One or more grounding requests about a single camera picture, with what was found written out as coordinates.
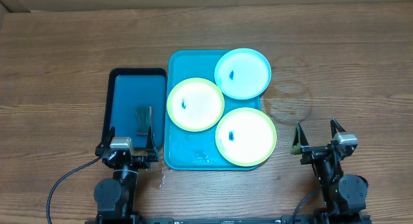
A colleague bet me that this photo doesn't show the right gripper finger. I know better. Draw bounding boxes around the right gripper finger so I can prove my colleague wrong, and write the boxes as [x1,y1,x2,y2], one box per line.
[290,121,309,154]
[330,118,346,140]

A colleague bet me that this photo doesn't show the yellow plate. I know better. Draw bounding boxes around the yellow plate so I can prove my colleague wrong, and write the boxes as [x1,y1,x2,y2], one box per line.
[215,107,277,167]
[166,77,225,132]

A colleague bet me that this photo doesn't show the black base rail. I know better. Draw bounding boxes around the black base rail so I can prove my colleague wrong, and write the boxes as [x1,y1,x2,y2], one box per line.
[84,214,372,224]

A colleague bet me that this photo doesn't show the green and orange sponge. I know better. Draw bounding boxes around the green and orange sponge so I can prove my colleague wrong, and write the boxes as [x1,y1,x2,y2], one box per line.
[135,106,152,136]

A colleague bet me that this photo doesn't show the black water tray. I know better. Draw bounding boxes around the black water tray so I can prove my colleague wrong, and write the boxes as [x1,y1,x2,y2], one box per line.
[101,68,167,149]

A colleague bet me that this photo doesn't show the teal plastic tray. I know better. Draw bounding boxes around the teal plastic tray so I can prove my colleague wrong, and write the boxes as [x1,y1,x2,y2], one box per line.
[164,50,257,170]

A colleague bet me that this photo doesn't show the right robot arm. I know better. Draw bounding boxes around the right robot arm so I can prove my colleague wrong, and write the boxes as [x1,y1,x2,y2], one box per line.
[287,119,371,223]

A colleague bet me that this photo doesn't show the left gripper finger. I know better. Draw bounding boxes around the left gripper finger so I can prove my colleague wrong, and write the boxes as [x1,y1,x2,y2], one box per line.
[105,127,115,147]
[146,127,157,153]

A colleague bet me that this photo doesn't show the light blue plate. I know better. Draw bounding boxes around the light blue plate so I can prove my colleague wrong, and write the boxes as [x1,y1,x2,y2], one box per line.
[214,48,272,100]

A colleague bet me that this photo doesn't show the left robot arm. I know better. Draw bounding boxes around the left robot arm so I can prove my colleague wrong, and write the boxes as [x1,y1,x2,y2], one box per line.
[94,127,159,224]

